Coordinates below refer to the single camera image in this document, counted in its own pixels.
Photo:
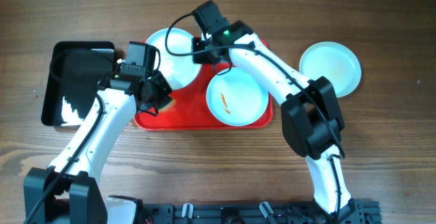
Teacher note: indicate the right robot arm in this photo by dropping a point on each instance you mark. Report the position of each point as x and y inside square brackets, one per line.
[310, 114]

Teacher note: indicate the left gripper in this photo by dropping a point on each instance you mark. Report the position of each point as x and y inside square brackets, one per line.
[159, 92]

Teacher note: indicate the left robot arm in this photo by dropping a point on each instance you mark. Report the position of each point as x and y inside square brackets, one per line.
[67, 190]

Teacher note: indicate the white plate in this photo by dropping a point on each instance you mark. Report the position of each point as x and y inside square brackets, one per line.
[235, 98]
[178, 71]
[335, 62]

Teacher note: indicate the black rectangular water tray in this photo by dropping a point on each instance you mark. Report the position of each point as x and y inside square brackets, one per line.
[75, 69]

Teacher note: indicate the green orange sponge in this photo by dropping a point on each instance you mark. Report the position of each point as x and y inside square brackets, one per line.
[167, 106]

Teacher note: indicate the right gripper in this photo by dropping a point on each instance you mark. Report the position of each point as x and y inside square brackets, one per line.
[199, 50]

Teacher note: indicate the red plastic serving tray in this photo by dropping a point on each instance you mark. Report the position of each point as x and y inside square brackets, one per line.
[190, 110]

